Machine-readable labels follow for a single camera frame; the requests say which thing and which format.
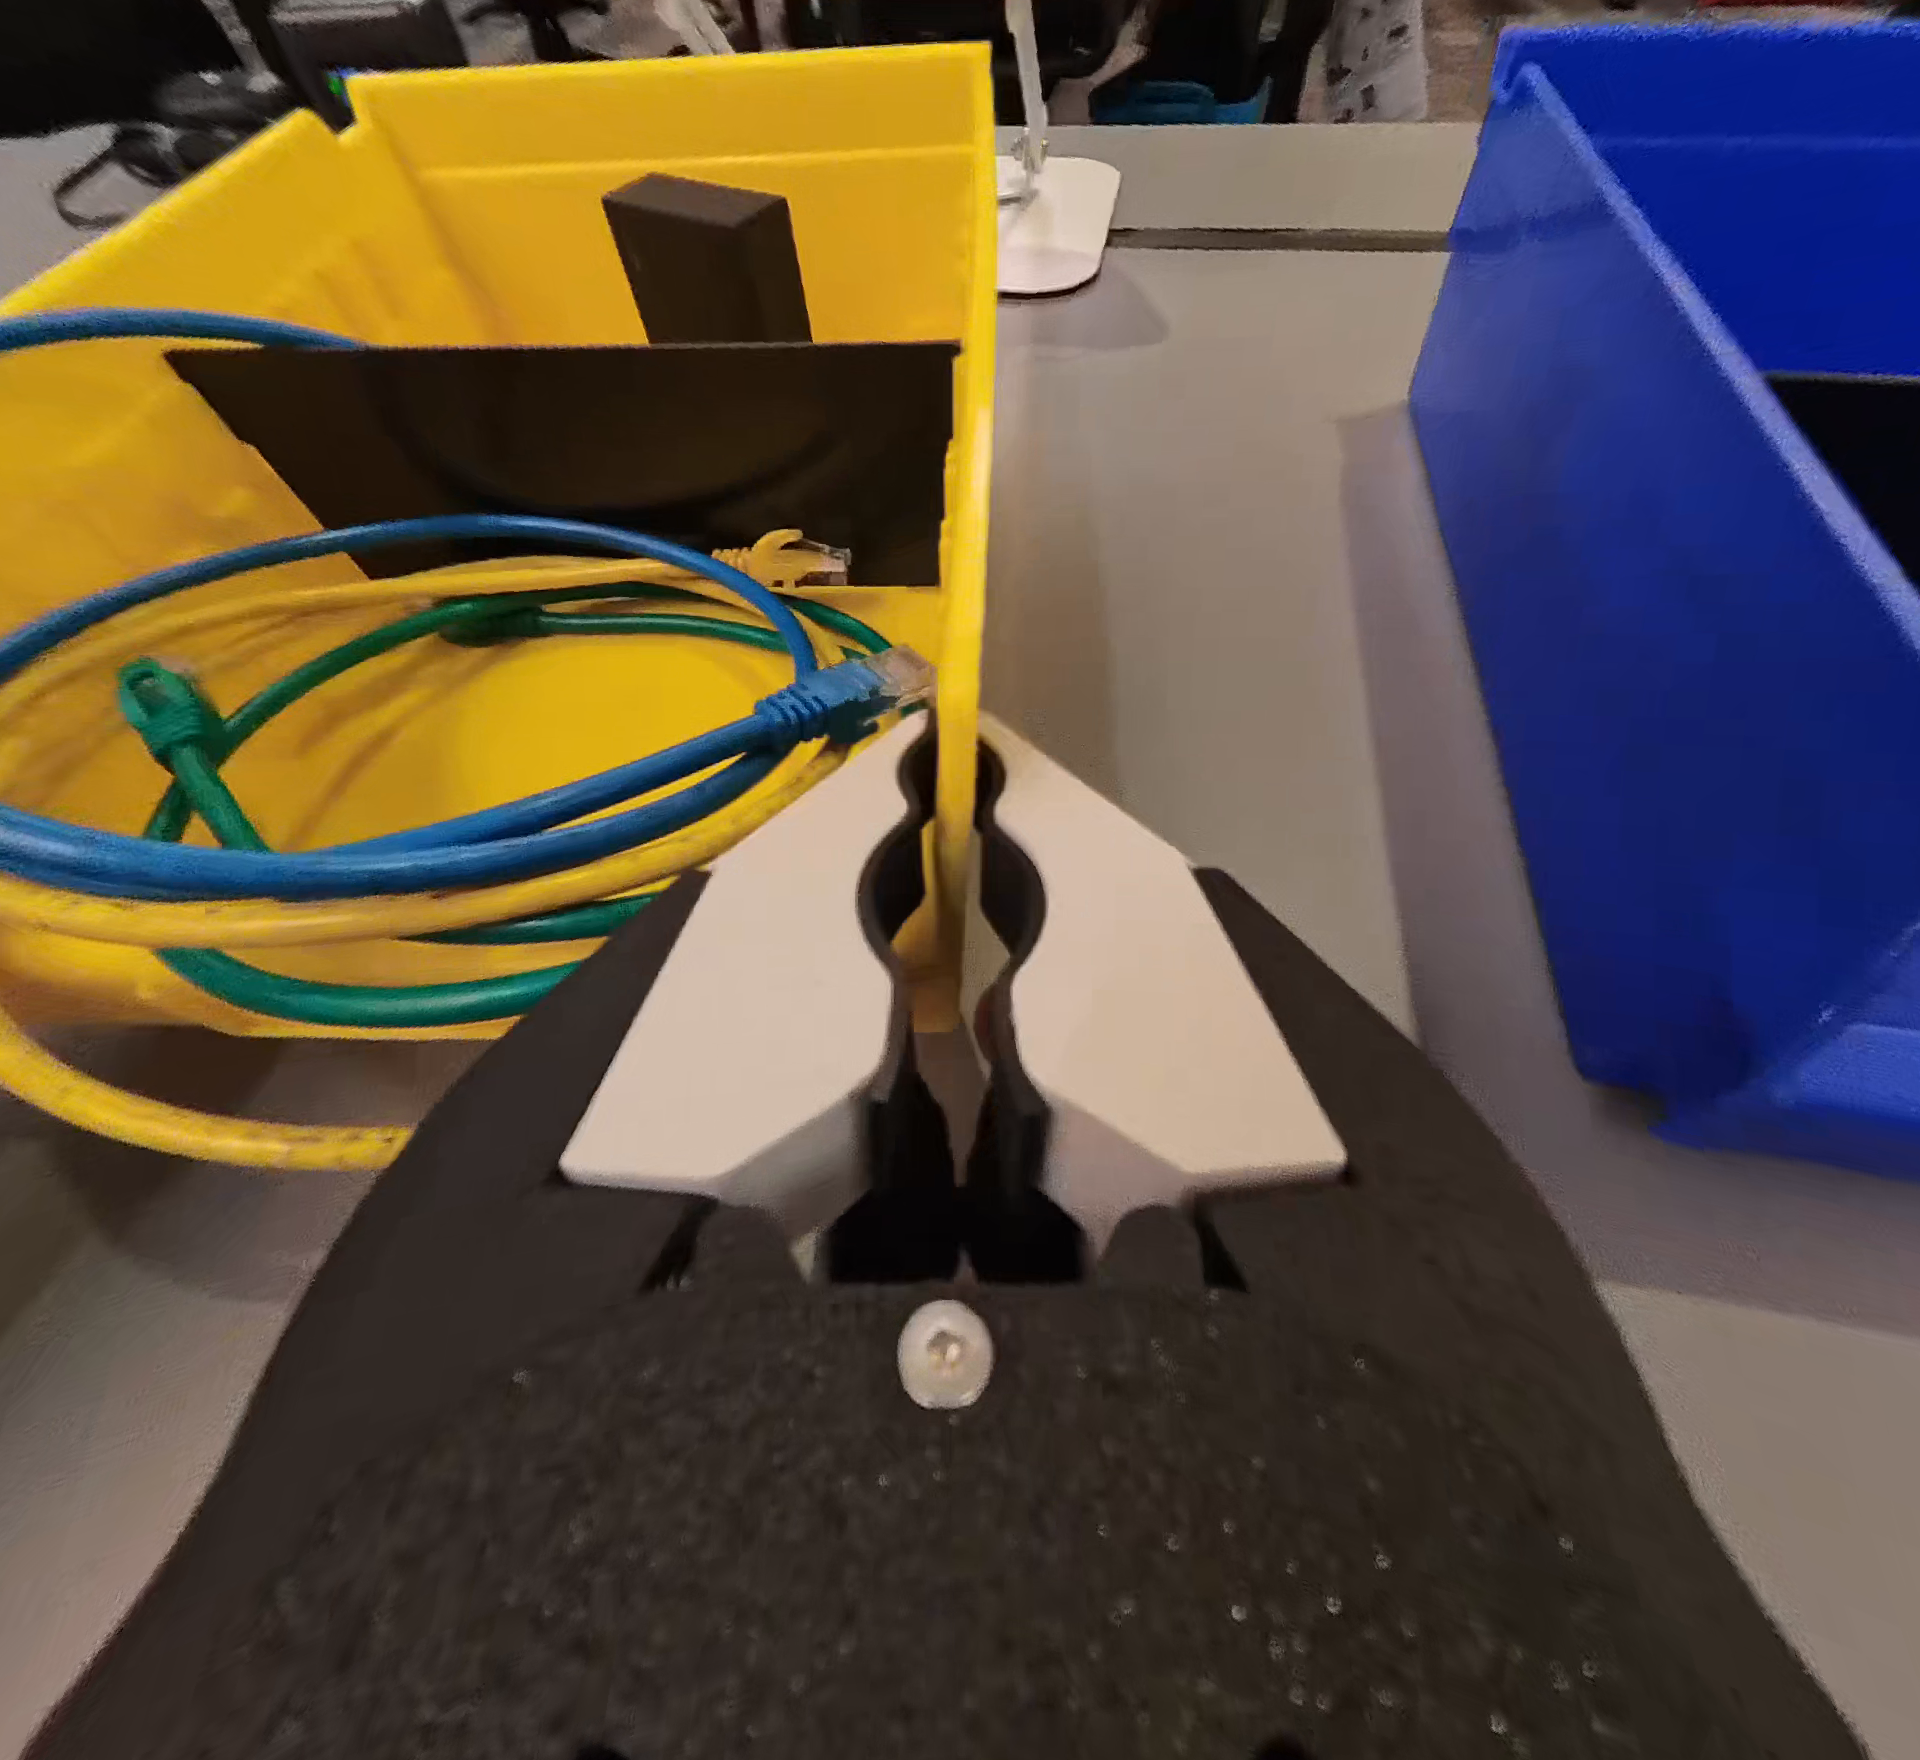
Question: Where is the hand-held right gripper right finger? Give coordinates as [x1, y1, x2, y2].
[960, 718, 1350, 1283]

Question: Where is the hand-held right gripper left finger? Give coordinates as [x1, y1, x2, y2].
[559, 714, 962, 1283]

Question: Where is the yellow ethernet cable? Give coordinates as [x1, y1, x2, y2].
[0, 525, 858, 1172]

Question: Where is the yellow plastic bin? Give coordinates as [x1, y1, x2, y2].
[0, 41, 1001, 1042]

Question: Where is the blue plastic bin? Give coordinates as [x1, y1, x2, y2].
[1408, 19, 1920, 1180]

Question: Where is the black rectangular block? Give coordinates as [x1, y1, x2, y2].
[599, 173, 816, 347]

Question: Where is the green ethernet cable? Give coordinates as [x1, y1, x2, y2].
[118, 590, 901, 1030]

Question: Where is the blue ethernet cable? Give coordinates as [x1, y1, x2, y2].
[0, 309, 941, 906]

